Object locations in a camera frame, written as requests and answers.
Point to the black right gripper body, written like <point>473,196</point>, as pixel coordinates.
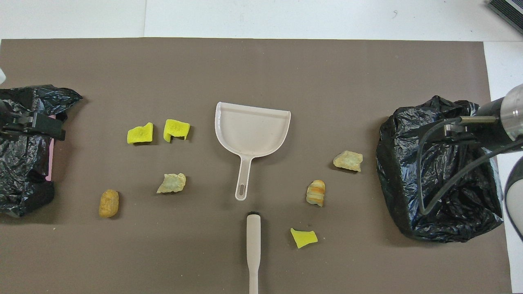
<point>490,122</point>

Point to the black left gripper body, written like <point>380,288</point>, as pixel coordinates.
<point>6,124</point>

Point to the brown fried nugget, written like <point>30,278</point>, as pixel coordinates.
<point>108,203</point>

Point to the pale beige sponge chunk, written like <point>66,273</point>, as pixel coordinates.
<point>171,183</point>
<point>348,160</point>

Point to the black trash bag bin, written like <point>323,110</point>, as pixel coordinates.
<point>408,183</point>

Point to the yellow sponge wedge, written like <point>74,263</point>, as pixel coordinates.
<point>303,238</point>

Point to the orange striped bread roll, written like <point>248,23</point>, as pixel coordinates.
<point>316,193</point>

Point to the pink plastic bin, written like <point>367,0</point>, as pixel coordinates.
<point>50,159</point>

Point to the beige plastic dustpan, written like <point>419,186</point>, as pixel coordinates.
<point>251,130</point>

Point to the brown table mat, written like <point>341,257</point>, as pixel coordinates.
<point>245,73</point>

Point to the black ribbed device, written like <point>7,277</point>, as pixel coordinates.
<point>510,10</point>

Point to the yellow sponge chunk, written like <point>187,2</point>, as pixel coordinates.
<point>140,134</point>
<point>175,128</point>

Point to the beige brush with black bristles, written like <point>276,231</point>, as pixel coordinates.
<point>253,245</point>

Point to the black bag over pink bin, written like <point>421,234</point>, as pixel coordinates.
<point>20,171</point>

